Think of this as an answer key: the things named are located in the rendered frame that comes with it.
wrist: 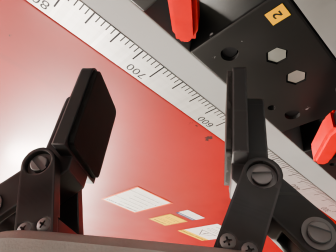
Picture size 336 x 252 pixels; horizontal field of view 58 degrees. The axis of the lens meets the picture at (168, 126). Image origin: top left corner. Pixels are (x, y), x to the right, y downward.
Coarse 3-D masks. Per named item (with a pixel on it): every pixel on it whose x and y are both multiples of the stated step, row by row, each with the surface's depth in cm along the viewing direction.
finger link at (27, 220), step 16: (32, 160) 11; (48, 160) 11; (32, 176) 10; (48, 176) 10; (32, 192) 10; (48, 192) 10; (80, 192) 12; (16, 208) 10; (32, 208) 10; (48, 208) 9; (64, 208) 12; (80, 208) 12; (16, 224) 9; (32, 224) 9; (48, 224) 9; (64, 224) 10; (80, 224) 12
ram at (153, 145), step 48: (0, 0) 24; (96, 0) 23; (0, 48) 28; (48, 48) 28; (144, 48) 26; (0, 96) 35; (48, 96) 33; (144, 96) 31; (0, 144) 44; (144, 144) 39; (192, 144) 38; (288, 144) 35; (96, 192) 56; (192, 192) 50; (192, 240) 74
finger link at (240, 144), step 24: (240, 72) 11; (240, 96) 11; (240, 120) 10; (264, 120) 11; (240, 144) 10; (264, 144) 10; (240, 168) 10; (288, 192) 9; (288, 216) 9; (312, 216) 9; (312, 240) 8
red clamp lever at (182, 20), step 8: (168, 0) 18; (176, 0) 18; (184, 0) 17; (192, 0) 18; (176, 8) 18; (184, 8) 18; (192, 8) 18; (176, 16) 18; (184, 16) 18; (192, 16) 19; (176, 24) 19; (184, 24) 19; (192, 24) 19; (176, 32) 19; (184, 32) 19; (192, 32) 19; (184, 40) 20
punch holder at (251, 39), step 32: (224, 0) 25; (256, 0) 22; (288, 0) 21; (320, 0) 20; (224, 32) 24; (256, 32) 23; (288, 32) 23; (320, 32) 22; (224, 64) 26; (256, 64) 26; (288, 64) 25; (320, 64) 25; (256, 96) 29; (288, 96) 29; (320, 96) 28; (288, 128) 33
